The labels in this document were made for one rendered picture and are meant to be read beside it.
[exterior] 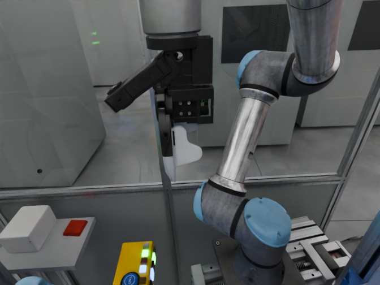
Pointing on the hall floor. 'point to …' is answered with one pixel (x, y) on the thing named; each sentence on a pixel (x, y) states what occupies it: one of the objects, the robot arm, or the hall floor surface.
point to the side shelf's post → (67, 277)
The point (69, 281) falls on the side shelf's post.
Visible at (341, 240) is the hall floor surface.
